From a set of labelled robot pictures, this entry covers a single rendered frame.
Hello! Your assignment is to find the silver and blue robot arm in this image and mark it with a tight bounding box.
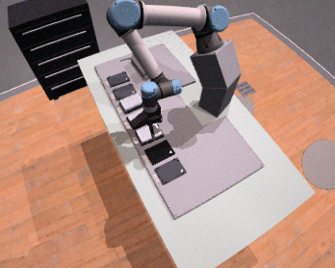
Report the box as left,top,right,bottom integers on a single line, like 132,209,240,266
106,0,229,129

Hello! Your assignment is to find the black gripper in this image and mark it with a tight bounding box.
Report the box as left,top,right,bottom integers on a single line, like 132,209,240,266
143,103,163,141

